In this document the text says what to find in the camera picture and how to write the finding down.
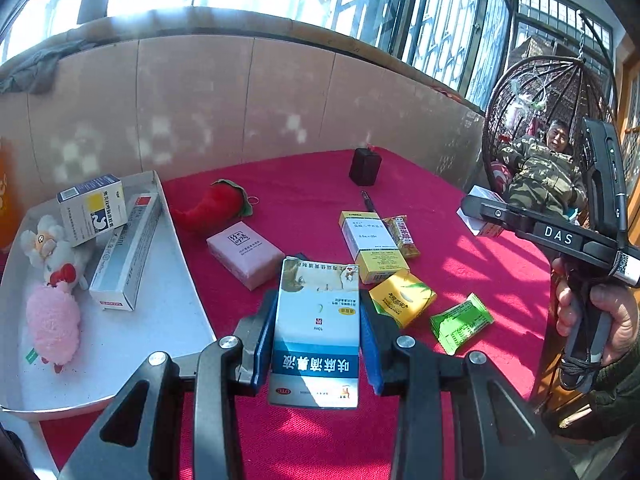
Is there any small white red box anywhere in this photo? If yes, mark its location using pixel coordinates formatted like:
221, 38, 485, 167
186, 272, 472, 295
457, 185, 504, 237

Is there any black cube power adapter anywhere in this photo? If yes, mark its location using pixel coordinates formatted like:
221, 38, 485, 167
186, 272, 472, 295
348, 148, 382, 186

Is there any man in camouflage clothes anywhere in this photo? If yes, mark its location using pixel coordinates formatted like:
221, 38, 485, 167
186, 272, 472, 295
497, 119, 587, 219

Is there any red chili plush keychain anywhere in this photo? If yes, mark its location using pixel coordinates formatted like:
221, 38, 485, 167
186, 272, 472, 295
170, 179, 258, 235

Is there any black pen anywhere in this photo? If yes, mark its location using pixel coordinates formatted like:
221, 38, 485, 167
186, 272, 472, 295
361, 190, 381, 217

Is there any white plush dog toy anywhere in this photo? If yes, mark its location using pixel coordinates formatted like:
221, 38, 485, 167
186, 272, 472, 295
20, 214, 96, 290

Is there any blue white medicine box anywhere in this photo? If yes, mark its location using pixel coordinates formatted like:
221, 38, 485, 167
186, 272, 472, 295
56, 174, 128, 246

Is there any green wet wipe packet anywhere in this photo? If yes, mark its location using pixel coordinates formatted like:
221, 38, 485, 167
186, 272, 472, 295
430, 294, 494, 356

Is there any white cardboard tray box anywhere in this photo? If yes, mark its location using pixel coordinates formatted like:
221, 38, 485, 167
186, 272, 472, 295
0, 169, 217, 422

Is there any white yellow medicine box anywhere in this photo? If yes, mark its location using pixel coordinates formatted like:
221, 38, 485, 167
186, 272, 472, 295
338, 211, 409, 285

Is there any orange coco paper cup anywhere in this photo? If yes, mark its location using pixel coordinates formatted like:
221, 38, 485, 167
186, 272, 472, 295
0, 138, 22, 254

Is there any corn crisp snack bar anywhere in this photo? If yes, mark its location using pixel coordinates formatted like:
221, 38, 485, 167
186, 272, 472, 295
383, 214, 421, 259

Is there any yellow bamboo tissue pack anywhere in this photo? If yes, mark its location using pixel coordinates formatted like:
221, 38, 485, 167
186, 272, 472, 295
369, 270, 437, 328

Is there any pink plush pig toy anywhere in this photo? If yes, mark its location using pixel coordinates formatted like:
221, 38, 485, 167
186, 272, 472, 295
25, 282, 80, 374

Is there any grey liquid sealant box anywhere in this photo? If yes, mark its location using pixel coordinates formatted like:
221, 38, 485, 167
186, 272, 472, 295
89, 192, 162, 311

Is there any person's right hand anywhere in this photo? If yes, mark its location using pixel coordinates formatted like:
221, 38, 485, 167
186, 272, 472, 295
551, 256, 640, 366

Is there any black wicker hanging chair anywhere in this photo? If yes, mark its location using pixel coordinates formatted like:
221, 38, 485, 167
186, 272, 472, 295
482, 8, 622, 221

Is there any grey rag on sill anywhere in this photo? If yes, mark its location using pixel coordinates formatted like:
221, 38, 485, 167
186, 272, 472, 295
1, 40, 96, 94

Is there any light blue nasal drops box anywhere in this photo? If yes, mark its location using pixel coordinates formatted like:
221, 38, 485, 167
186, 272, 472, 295
269, 257, 360, 410

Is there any pink soap box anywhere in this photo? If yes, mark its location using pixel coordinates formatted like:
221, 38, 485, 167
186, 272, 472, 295
206, 221, 285, 290

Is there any red cloth table mat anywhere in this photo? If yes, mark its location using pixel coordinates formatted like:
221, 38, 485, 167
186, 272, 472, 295
164, 151, 550, 479

